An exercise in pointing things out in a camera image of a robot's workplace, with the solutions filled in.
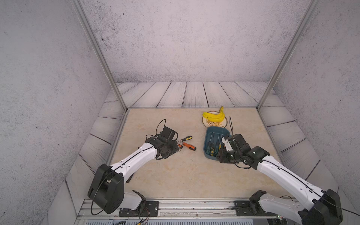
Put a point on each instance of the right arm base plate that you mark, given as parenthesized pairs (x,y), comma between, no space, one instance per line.
(244,208)

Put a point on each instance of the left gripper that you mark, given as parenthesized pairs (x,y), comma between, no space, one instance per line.
(176,148)

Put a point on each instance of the left aluminium frame post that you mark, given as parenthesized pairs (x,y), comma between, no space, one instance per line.
(97,50)

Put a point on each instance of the round patterned plate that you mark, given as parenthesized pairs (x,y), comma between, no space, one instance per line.
(207,123)

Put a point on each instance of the aluminium frame post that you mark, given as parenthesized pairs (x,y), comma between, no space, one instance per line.
(313,5)
(97,50)

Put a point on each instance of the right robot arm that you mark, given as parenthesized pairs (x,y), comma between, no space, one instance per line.
(313,206)

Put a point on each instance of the right aluminium frame post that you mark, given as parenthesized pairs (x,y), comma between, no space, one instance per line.
(313,5)

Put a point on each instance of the aluminium front rail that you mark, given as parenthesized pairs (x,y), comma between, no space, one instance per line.
(179,211)

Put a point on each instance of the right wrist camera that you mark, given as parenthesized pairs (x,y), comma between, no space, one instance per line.
(227,143)

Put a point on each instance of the large green black screwdriver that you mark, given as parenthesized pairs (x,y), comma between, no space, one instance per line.
(210,146)

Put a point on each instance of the teal storage box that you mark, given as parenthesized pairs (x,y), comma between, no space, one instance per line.
(216,130)

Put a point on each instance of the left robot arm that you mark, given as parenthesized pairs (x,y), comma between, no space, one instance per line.
(107,188)

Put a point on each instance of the orange black screwdriver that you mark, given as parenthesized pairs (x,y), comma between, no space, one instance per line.
(191,147)

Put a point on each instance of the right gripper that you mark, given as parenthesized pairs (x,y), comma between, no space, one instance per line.
(222,158)

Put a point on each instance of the black yellow small screwdriver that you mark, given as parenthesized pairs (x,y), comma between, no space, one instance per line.
(186,138)

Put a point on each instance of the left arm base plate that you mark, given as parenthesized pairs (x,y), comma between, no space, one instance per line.
(145,209)

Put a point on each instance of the yellow banana bunch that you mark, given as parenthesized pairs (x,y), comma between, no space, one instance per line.
(215,117)

